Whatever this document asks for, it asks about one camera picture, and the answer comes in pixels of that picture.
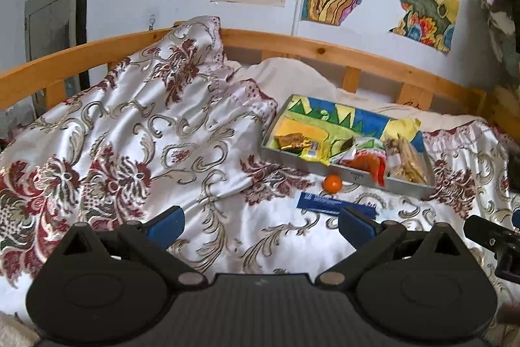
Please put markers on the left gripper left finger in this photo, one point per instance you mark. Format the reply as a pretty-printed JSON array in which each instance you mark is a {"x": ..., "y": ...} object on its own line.
[{"x": 148, "y": 243}]

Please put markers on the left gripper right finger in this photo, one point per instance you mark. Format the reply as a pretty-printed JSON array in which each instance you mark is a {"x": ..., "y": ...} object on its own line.
[{"x": 373, "y": 242}]

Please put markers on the blue white paper packet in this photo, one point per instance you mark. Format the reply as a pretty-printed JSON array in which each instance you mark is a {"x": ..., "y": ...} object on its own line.
[{"x": 330, "y": 206}]

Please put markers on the small orange tangerine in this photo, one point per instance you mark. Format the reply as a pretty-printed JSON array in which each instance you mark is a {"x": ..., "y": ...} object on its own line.
[{"x": 332, "y": 184}]

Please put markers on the orange snack clear bag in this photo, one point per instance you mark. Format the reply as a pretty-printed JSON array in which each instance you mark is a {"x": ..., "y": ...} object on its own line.
[{"x": 374, "y": 164}]

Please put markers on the small dark brown snack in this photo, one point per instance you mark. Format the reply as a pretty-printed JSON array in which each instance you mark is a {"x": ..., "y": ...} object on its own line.
[{"x": 348, "y": 144}]

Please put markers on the yellow snack bar packet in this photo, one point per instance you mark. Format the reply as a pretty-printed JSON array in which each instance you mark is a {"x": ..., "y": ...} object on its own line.
[{"x": 316, "y": 152}]

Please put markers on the gold foil snack pouch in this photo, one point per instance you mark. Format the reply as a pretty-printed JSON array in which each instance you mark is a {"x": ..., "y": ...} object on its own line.
[{"x": 294, "y": 142}]

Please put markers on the clear bag mixed nuts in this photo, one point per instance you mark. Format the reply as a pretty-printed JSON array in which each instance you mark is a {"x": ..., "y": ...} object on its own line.
[{"x": 404, "y": 162}]

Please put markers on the floral satin bedspread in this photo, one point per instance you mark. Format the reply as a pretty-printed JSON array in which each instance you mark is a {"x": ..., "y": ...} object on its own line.
[{"x": 166, "y": 127}]

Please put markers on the green vegetable snack packet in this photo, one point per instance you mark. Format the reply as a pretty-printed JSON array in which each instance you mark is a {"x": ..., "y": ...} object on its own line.
[{"x": 360, "y": 145}]

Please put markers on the grey tray with drawing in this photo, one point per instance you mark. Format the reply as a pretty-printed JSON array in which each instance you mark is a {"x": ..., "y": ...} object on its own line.
[{"x": 323, "y": 120}]

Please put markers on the white pillow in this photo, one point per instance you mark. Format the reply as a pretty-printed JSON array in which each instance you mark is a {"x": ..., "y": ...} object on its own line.
[{"x": 279, "y": 78}]

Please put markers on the grey door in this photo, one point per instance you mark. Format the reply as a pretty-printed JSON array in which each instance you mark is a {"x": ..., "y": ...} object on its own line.
[{"x": 54, "y": 25}]

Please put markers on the wooden bed rail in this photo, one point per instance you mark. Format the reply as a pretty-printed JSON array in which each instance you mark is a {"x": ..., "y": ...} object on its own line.
[{"x": 418, "y": 87}]

